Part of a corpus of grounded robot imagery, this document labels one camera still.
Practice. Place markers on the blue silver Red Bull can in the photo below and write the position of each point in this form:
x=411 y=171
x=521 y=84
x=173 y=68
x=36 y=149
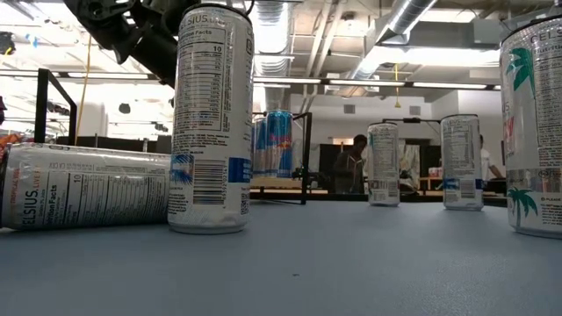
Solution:
x=260 y=149
x=279 y=149

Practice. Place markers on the white Celsius can blue band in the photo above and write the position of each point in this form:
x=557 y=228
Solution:
x=211 y=109
x=462 y=162

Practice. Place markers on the white Celsius can yellow band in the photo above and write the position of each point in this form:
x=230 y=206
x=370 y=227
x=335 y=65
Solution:
x=88 y=193

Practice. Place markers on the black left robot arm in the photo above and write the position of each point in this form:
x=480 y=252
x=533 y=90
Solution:
x=151 y=52

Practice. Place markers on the black cabinet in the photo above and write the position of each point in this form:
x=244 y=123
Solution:
x=110 y=142
x=325 y=167

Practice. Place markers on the person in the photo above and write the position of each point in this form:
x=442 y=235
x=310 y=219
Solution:
x=350 y=169
x=488 y=160

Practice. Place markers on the long ceiling light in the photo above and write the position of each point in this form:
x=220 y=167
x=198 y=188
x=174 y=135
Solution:
x=448 y=85
x=285 y=81
x=366 y=82

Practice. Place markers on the white Celsius Peach Vibe can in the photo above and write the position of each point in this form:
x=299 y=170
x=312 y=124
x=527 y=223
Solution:
x=384 y=162
x=535 y=131

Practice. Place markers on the blue table mat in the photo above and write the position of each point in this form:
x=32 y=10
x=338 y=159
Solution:
x=329 y=263

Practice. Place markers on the black metal bar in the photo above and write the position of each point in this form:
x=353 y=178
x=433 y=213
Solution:
x=412 y=119

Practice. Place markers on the silver ribbed air duct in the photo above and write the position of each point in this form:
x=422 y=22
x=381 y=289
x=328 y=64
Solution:
x=270 y=26

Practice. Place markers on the silver round air duct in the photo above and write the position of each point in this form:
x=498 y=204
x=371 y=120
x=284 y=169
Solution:
x=395 y=26

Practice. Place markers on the grey rectangular air duct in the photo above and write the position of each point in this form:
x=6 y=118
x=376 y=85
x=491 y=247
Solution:
x=439 y=33

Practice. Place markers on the black table frame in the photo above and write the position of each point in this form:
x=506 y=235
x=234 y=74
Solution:
x=496 y=202

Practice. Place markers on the wooden shelf black metal frame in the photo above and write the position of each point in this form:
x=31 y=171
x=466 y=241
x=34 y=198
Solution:
x=41 y=109

